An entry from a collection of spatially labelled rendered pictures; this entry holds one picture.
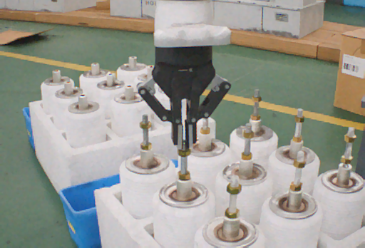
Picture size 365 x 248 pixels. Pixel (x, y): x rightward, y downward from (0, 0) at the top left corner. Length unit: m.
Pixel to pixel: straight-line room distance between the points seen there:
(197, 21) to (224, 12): 2.24
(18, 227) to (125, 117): 0.37
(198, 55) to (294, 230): 0.28
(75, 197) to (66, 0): 2.86
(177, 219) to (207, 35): 0.27
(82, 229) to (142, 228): 0.22
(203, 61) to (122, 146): 0.49
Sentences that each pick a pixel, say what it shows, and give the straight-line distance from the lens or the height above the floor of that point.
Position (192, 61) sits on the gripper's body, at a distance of 0.56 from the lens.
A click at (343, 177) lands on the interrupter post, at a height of 0.26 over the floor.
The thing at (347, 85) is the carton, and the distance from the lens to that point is 1.77.
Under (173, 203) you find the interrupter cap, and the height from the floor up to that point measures 0.25.
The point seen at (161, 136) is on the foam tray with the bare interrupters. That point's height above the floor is 0.17.
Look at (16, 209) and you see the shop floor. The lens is 1.16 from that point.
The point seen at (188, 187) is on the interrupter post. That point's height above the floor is 0.27.
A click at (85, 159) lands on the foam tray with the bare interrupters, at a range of 1.00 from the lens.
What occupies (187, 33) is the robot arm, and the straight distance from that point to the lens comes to 0.52.
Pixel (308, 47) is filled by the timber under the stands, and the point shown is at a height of 0.06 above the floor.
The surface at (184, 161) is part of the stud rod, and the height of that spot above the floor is 0.31.
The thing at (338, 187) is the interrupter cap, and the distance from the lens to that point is 0.73.
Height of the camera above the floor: 0.62
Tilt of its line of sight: 22 degrees down
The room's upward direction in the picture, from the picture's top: straight up
